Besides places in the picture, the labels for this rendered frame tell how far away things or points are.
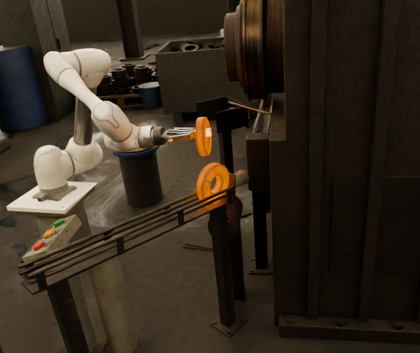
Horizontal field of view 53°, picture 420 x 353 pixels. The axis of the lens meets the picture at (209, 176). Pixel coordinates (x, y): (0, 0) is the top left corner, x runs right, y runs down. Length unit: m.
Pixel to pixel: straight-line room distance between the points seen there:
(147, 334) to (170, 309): 0.17
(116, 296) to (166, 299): 0.47
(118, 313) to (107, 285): 0.15
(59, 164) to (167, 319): 1.03
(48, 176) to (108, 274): 0.93
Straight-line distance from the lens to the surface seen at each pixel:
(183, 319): 2.04
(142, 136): 1.72
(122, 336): 1.87
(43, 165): 2.43
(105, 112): 1.59
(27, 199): 2.56
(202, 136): 1.62
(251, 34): 1.67
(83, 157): 2.48
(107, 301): 1.75
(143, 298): 2.19
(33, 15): 5.16
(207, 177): 1.51
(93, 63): 2.17
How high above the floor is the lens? 1.41
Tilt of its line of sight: 26 degrees down
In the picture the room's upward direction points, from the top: 6 degrees counter-clockwise
